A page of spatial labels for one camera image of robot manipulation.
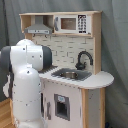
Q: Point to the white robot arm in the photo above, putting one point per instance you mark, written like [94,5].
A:
[23,63]

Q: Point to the grey cabinet door handle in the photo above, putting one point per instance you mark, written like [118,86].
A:
[49,111]

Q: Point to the white toy microwave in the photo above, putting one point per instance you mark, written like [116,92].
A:
[74,24]

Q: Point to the wooden toy kitchen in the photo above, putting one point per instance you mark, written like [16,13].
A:
[87,97]

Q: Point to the black stovetop red burners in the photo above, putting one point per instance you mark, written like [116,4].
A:
[48,69]

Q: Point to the grey toy sink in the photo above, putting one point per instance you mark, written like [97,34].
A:
[71,74]

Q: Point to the black toy faucet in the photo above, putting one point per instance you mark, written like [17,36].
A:
[83,57]

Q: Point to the grey range hood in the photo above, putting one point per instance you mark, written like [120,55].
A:
[40,25]

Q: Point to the grey ice dispenser panel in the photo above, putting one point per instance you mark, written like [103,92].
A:
[62,107]

